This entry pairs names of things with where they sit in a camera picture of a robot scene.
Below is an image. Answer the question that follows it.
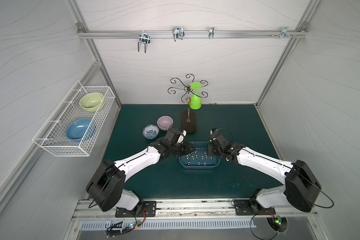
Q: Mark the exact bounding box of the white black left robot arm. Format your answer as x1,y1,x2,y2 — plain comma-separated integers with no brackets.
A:
86,142,194,212

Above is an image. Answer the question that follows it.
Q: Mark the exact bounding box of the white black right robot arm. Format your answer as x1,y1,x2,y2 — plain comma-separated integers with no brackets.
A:
210,137,335,213

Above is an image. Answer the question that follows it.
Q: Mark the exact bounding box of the blue plastic storage box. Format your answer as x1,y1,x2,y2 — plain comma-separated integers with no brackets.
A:
179,142,221,170

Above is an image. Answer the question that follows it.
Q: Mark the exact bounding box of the blue floral ceramic bowl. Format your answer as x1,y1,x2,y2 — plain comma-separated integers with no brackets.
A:
143,124,160,140

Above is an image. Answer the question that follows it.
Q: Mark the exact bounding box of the pink ceramic bowl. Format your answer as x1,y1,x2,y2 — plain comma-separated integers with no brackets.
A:
157,116,174,131

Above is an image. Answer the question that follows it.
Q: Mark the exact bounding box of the copper cup tree stand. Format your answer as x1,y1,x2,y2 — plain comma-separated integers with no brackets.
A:
167,74,209,134

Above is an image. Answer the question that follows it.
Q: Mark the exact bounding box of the green plastic goblet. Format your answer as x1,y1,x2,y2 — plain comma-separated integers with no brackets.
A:
190,82,202,110

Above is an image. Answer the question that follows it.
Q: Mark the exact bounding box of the light green bowl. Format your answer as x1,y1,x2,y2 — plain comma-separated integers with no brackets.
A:
79,93,105,113

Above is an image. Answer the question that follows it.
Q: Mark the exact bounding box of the metal double hook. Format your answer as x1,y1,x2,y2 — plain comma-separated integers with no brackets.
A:
138,33,151,53
172,27,185,42

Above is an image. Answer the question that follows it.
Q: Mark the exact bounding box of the metal single hook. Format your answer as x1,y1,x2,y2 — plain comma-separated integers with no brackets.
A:
209,27,215,39

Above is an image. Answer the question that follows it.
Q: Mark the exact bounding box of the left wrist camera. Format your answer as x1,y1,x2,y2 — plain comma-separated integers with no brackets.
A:
165,128,187,144

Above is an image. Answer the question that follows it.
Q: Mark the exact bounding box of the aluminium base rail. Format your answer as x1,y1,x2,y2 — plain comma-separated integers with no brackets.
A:
71,197,319,221

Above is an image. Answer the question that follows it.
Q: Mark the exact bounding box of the white slotted cable duct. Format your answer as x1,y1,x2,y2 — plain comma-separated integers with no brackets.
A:
80,218,257,231

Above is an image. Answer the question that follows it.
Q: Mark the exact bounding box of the black cable bundle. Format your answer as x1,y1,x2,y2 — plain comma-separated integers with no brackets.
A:
104,209,146,237

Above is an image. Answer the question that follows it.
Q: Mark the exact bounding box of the white wire wall basket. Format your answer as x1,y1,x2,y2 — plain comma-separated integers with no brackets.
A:
33,81,115,157

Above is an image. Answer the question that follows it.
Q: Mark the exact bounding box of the metal hook bracket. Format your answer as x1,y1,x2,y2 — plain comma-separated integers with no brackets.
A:
270,27,297,40

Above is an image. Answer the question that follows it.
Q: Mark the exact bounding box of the aluminium top rail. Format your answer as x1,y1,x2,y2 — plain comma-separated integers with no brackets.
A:
78,30,309,40

